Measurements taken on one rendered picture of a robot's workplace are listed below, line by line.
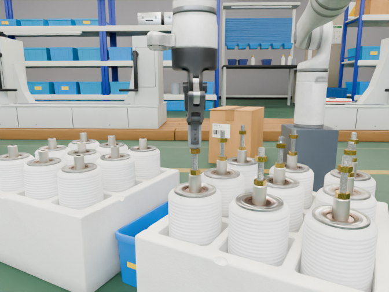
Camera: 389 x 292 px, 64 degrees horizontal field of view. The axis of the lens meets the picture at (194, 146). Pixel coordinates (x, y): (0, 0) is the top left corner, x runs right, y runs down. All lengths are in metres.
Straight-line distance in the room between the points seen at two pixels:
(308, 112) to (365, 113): 1.76
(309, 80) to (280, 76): 8.03
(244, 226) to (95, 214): 0.33
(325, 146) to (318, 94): 0.16
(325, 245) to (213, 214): 0.18
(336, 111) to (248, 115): 1.16
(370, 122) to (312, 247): 2.36
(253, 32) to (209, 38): 6.06
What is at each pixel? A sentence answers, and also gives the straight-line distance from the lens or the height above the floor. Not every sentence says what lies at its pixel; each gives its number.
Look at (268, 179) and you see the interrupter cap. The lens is 0.63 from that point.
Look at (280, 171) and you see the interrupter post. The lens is 0.61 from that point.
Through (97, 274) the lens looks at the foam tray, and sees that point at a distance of 0.75.
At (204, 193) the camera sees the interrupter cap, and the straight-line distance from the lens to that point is 0.54.
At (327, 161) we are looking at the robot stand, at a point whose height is 0.20.
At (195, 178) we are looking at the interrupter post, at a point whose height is 0.28.
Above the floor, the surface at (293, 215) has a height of 0.20.
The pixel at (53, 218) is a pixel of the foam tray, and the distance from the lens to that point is 0.73.
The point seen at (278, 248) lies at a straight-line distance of 0.51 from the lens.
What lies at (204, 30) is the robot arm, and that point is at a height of 0.51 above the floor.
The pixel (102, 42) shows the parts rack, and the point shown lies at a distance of 5.39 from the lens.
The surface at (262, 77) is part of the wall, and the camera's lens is 8.95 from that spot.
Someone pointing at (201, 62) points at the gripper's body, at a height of 0.47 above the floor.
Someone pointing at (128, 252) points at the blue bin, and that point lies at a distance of 0.72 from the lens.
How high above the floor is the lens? 0.44
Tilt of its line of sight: 11 degrees down
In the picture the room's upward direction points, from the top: straight up
